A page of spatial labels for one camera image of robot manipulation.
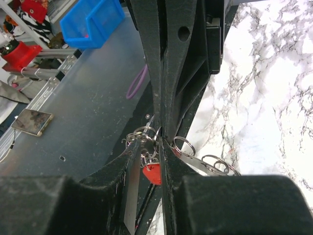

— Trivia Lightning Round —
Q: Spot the blue plastic bin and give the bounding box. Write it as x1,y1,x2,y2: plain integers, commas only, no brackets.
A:
60,0,125,49

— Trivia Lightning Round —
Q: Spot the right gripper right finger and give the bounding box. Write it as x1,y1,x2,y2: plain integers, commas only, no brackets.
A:
159,139,313,235

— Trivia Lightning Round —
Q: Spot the smartphone on metal bench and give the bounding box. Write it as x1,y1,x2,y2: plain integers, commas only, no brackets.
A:
11,109,54,137

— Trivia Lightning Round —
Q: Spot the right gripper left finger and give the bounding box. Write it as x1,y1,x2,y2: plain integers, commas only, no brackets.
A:
0,140,141,235

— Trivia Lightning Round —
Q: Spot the key with red tag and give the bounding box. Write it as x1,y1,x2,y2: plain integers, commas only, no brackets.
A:
142,163,161,186

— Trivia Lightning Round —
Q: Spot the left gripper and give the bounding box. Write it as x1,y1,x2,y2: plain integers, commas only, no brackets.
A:
131,0,232,142

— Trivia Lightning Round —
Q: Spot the red cylindrical device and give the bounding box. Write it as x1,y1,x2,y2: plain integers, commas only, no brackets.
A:
0,40,43,72

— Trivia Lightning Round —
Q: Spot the metal disc keyring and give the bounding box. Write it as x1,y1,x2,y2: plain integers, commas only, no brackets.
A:
121,117,242,235

